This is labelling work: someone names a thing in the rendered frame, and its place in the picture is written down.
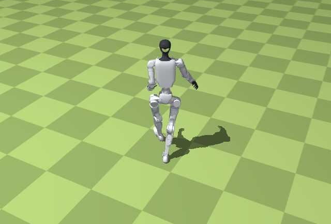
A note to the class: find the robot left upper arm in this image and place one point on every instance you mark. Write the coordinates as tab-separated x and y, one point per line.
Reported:
151	71

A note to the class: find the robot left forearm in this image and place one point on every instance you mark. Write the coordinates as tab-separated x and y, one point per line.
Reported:
150	87

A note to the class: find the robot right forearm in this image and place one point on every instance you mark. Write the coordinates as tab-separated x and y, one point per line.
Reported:
190	78

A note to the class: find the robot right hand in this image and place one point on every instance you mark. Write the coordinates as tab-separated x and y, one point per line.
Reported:
195	84

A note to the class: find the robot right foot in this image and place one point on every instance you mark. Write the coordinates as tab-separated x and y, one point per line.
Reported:
165	158

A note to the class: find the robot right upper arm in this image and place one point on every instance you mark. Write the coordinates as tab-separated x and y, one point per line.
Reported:
180	64

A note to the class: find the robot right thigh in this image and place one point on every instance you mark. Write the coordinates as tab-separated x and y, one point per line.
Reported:
174	108

